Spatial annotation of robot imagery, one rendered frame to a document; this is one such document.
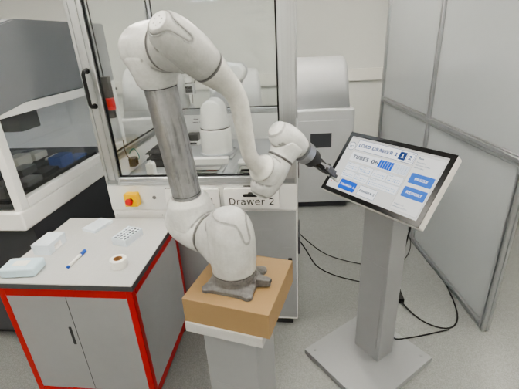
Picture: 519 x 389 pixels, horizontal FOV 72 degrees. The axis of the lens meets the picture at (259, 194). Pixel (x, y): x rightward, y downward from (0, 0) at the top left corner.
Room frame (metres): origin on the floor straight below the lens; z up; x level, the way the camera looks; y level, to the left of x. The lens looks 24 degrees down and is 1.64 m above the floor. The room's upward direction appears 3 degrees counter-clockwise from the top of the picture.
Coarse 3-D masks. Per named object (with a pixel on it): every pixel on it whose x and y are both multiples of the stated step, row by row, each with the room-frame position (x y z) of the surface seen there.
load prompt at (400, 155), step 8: (360, 144) 1.60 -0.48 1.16; (368, 144) 1.57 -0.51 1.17; (376, 144) 1.54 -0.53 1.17; (368, 152) 1.54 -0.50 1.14; (376, 152) 1.51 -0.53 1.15; (384, 152) 1.48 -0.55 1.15; (392, 152) 1.46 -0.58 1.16; (400, 152) 1.43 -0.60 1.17; (408, 152) 1.41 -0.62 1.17; (400, 160) 1.40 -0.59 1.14; (408, 160) 1.38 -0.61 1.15
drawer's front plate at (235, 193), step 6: (228, 192) 1.71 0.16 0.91; (234, 192) 1.70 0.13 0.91; (240, 192) 1.70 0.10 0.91; (246, 192) 1.70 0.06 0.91; (276, 192) 1.68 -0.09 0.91; (228, 198) 1.71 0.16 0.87; (234, 198) 1.70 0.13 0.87; (240, 198) 1.70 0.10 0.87; (246, 198) 1.70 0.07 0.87; (252, 198) 1.69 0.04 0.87; (258, 198) 1.69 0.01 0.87; (276, 198) 1.68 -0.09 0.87; (228, 204) 1.71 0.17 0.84; (240, 204) 1.70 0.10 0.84; (246, 204) 1.70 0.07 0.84; (258, 204) 1.69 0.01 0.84; (264, 204) 1.69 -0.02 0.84; (276, 204) 1.68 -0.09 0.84
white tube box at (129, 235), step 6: (126, 228) 1.59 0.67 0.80; (132, 228) 1.59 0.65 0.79; (138, 228) 1.58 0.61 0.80; (120, 234) 1.53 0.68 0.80; (126, 234) 1.53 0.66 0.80; (132, 234) 1.53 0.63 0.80; (138, 234) 1.55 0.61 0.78; (114, 240) 1.49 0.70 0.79; (120, 240) 1.48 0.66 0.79; (126, 240) 1.47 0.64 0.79; (132, 240) 1.51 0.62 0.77; (126, 246) 1.47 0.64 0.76
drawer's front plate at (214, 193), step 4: (168, 188) 1.76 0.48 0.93; (204, 188) 1.73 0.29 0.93; (208, 188) 1.73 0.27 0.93; (212, 188) 1.73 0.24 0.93; (216, 188) 1.72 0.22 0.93; (168, 192) 1.75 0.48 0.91; (208, 192) 1.72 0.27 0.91; (212, 192) 1.72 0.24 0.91; (216, 192) 1.72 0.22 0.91; (168, 196) 1.75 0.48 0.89; (212, 196) 1.72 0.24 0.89; (216, 196) 1.72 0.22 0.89; (212, 200) 1.72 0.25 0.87; (216, 200) 1.72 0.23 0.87; (216, 204) 1.72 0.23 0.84
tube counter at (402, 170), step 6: (372, 162) 1.49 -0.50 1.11; (378, 162) 1.47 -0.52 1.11; (384, 162) 1.45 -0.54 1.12; (390, 162) 1.43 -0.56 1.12; (384, 168) 1.43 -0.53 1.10; (390, 168) 1.41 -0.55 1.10; (396, 168) 1.39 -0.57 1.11; (402, 168) 1.37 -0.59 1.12; (408, 168) 1.35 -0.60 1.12; (402, 174) 1.35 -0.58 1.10
